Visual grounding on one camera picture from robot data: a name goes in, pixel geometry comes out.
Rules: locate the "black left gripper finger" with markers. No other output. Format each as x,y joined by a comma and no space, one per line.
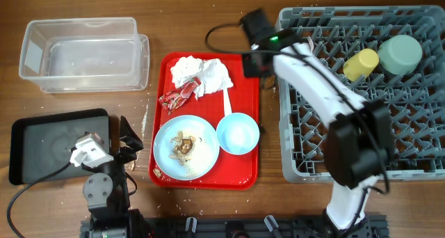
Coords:
125,136
137,143

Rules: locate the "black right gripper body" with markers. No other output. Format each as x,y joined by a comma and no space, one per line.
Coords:
249,69

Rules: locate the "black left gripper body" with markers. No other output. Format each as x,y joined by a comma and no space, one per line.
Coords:
115,168

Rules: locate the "red strawberry snack wrapper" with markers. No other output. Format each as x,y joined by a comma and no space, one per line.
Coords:
174,99

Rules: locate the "food scraps and rice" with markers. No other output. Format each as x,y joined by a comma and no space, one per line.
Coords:
194,151

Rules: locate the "light blue plate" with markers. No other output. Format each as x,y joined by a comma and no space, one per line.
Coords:
162,146

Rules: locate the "white napkin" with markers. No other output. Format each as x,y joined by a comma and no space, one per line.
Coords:
212,73

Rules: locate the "white plastic spoon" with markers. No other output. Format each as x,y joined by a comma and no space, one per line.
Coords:
226,102

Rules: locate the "light blue bowl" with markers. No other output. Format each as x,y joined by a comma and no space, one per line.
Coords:
238,133

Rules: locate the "yellow plastic cup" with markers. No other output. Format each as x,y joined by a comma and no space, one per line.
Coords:
361,64

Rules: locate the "pale green bowl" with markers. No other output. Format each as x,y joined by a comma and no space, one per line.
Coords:
400,54

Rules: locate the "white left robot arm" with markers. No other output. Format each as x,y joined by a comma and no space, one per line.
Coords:
107,193

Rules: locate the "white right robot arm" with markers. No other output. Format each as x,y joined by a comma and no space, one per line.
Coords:
359,143

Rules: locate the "grey dishwasher rack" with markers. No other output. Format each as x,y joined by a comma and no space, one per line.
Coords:
415,100

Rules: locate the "black tray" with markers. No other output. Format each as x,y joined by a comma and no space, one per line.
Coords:
41,145

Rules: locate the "red plastic tray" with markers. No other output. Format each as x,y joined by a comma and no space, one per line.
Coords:
200,117

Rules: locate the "clear plastic bin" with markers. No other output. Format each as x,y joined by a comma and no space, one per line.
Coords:
39,34

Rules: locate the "black mounting rail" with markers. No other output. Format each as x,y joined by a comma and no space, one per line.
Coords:
376,226

